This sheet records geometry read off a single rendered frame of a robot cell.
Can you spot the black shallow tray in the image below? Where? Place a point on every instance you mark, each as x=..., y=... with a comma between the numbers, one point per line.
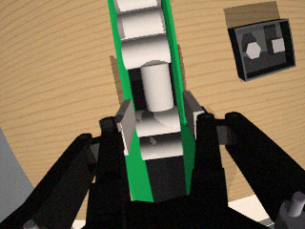
x=267, y=62

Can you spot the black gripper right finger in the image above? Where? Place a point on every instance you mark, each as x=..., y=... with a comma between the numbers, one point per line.
x=276, y=179

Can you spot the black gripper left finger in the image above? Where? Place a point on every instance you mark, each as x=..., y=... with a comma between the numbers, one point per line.
x=55, y=201

